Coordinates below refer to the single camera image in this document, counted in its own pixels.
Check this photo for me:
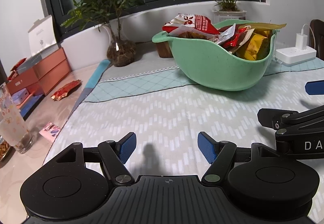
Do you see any yellow chip bag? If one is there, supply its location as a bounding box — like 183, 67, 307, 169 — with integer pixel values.
235, 31, 272, 61

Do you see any beige gold long packet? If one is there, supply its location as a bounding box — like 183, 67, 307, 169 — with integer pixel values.
238, 22, 287, 31

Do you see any large red cookie packet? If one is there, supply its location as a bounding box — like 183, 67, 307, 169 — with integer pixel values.
221, 26, 254, 49

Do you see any red white snack bag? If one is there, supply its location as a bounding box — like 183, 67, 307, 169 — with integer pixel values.
162, 14, 220, 34

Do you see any white power strip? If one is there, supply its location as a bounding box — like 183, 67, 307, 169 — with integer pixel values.
275, 46, 316, 66

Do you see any white charger plug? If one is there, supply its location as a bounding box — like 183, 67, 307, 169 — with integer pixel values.
295, 33, 308, 50

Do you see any patterned tablecloth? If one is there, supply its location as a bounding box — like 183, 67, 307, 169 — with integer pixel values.
47, 52, 323, 176

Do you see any dark wooden chair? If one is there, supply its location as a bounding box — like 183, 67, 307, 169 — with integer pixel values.
310, 19, 324, 60

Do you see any red gold foil packet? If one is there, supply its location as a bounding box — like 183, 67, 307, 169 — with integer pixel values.
51, 80, 82, 101

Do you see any green plastic bowl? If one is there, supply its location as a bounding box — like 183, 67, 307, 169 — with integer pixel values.
151, 19, 279, 91

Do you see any brown wooden tray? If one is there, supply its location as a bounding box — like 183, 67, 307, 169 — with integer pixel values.
155, 41, 173, 58

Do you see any blue book stack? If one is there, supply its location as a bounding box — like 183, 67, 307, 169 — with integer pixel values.
12, 89, 45, 120

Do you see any orange drawer box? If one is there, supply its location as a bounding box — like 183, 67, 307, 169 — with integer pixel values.
7, 48, 71, 95

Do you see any glass drinking cup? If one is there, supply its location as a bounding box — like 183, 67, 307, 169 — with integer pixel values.
0, 83, 34, 154

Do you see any brown nut candy packet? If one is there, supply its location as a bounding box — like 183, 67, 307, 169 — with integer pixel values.
177, 32, 208, 40

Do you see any plate of nuts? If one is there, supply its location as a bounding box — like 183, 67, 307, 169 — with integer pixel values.
0, 137, 14, 162

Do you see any white open box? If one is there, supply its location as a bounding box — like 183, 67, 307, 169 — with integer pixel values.
18, 15, 59, 73

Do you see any white charger cable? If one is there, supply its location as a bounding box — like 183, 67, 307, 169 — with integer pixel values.
301, 23, 317, 49

